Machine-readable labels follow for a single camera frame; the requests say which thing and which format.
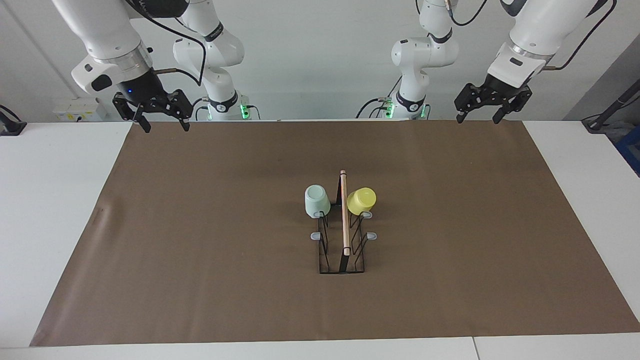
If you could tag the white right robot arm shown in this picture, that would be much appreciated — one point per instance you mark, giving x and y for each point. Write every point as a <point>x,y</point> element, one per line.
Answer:
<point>100,30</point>

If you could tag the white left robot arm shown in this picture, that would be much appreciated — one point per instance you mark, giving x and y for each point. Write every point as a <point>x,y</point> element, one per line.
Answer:
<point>540,25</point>

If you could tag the white wall socket box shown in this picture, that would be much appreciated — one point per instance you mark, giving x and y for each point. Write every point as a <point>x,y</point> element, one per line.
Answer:
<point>75,110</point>

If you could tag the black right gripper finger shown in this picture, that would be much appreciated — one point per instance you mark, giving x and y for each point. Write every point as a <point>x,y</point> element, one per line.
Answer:
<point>127,106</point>
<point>182,107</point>

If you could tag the yellow cup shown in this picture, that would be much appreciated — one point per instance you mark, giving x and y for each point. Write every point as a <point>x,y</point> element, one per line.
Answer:
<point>361,201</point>

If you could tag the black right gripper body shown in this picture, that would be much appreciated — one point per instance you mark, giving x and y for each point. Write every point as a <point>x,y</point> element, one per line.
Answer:
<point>142,90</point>

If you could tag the light green cup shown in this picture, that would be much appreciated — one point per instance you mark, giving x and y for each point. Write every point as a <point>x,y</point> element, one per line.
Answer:
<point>317,202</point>

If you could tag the brown paper mat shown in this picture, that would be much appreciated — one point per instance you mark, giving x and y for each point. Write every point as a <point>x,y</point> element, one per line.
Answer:
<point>225,300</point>

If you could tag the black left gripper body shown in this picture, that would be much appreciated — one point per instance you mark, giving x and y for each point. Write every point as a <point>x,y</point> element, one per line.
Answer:
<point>502,90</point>

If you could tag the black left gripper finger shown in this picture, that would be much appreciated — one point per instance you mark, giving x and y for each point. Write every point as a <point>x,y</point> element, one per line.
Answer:
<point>520,100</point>
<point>467,97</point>

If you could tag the blue crate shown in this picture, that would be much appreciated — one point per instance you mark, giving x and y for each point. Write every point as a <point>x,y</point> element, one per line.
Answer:
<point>631,150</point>

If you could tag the black pole stand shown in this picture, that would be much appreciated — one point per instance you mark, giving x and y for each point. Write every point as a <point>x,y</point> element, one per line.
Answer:
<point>597,122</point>

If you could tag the black clamp mount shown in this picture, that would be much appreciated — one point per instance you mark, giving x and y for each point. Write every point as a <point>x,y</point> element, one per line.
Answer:
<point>10,127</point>

